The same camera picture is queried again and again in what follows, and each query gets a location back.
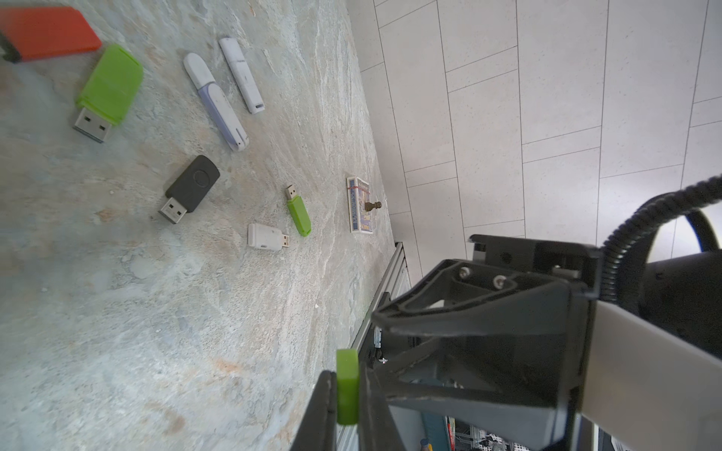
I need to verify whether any green usb drive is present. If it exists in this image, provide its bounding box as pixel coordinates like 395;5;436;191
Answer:
73;44;144;143
286;185;312;237

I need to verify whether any colourful small card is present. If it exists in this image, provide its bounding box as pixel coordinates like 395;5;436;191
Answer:
346;177;382;234

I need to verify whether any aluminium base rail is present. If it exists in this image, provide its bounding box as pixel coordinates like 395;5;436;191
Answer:
337;242;406;450

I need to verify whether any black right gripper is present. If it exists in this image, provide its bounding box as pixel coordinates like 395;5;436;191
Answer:
372;234;601;450

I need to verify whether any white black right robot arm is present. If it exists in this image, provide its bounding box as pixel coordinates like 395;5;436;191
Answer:
359;177;721;450

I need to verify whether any red usb drive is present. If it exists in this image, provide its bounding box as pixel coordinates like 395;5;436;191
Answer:
1;7;102;63

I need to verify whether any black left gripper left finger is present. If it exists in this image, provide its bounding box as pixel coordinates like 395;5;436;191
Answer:
290;370;338;451

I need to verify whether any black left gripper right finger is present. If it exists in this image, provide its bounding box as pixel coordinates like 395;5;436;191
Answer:
357;365;405;451

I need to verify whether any white usb drive capped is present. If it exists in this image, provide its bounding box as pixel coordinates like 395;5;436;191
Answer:
219;38;265;115

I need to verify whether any black usb drive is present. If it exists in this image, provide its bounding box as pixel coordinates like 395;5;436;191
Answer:
159;155;220;224

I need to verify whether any white usb drive short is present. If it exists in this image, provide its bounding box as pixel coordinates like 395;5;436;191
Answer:
247;223;290;252

